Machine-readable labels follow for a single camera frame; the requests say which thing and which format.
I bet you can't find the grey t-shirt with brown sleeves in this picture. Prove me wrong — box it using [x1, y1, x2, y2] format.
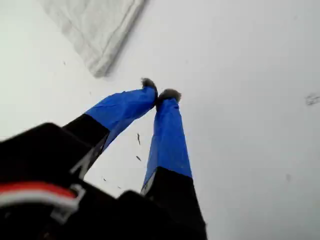
[39, 0, 148, 79]

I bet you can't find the red white arm wire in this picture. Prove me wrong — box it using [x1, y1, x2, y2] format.
[0, 181, 87, 226]

